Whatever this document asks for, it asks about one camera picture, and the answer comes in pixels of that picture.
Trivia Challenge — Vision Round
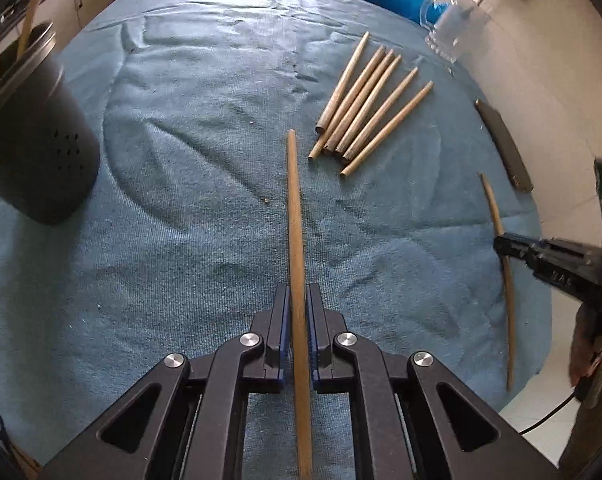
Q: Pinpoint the black perforated utensil holder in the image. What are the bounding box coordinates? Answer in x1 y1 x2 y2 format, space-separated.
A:
0 21 102 226

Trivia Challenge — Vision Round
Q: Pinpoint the person's right forearm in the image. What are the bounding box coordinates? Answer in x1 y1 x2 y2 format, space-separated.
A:
556 400 602 476

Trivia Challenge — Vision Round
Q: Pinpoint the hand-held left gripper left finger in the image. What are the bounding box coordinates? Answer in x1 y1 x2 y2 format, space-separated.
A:
41 284 292 480

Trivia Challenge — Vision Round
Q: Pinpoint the curved wooden chopstick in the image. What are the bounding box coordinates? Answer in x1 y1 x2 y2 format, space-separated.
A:
478 172 516 392

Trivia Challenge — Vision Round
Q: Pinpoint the dark flat case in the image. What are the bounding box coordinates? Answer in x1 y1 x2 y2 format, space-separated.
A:
475 99 534 194

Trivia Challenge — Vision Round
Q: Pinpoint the blue towel cloth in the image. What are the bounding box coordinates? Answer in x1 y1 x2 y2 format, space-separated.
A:
0 0 554 466

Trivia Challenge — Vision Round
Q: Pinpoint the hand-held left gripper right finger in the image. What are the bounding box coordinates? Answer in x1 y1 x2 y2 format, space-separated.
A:
307 284 562 480

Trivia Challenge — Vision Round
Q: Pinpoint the person's right hand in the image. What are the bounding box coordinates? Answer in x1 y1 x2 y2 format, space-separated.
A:
568 309 602 388

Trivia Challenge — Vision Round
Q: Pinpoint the pile of wooden chopsticks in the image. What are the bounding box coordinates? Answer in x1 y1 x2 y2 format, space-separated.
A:
308 31 435 178

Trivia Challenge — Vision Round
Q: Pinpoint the clear glass mug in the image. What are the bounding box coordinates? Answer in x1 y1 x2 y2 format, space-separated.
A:
420 0 492 63

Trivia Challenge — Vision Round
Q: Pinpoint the black cable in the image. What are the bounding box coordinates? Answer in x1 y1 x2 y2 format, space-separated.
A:
518 390 582 435

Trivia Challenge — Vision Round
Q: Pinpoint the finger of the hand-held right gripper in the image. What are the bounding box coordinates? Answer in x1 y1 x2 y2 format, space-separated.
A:
493 232 602 306

